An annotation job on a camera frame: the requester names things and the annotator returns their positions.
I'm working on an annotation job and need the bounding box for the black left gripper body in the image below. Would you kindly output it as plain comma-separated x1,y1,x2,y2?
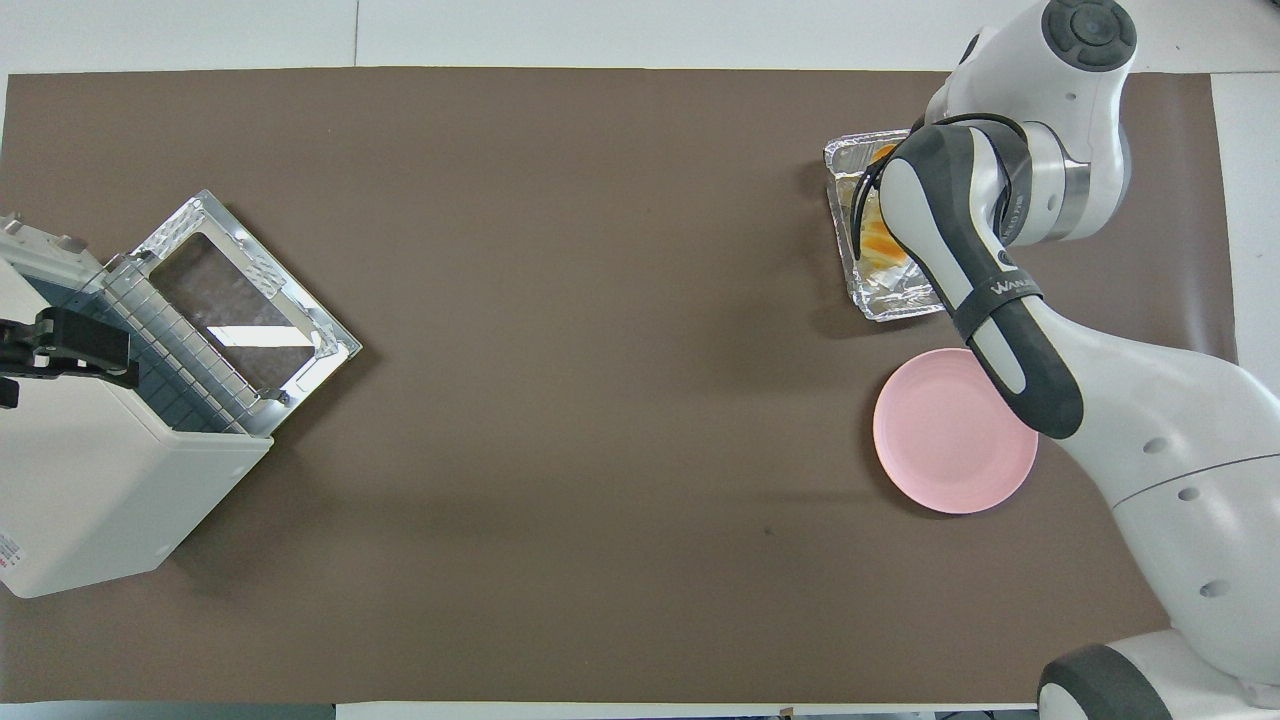
0,318,39,409

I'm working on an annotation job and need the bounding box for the aluminium foil tray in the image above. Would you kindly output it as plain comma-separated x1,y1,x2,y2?
823,128,947,323

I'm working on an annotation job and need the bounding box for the sliced yellow bread loaf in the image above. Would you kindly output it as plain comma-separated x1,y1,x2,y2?
860,145,913,267

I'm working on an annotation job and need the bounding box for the metal oven rack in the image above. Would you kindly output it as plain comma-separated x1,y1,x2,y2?
98,258,277,437

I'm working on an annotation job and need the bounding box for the cream toaster oven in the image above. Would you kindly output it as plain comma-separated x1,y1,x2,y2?
0,190,363,599

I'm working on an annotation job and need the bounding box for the glass oven door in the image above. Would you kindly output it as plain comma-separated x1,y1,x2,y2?
128,190,363,406

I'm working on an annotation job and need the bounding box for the brown table mat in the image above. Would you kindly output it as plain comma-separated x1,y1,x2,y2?
0,67,1238,706

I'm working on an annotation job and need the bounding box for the pink round plate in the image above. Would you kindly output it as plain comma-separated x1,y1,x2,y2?
873,347,1039,516

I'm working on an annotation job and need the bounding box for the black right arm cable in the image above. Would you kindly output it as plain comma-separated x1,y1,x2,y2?
853,113,1033,243

